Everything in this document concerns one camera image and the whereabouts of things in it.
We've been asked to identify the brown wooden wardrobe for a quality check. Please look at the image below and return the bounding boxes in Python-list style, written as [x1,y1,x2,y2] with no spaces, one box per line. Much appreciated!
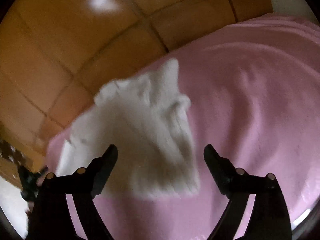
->
[0,0,275,188]

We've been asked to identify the white knitted sweater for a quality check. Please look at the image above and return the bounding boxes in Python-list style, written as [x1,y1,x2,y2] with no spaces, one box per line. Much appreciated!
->
[56,59,200,199]

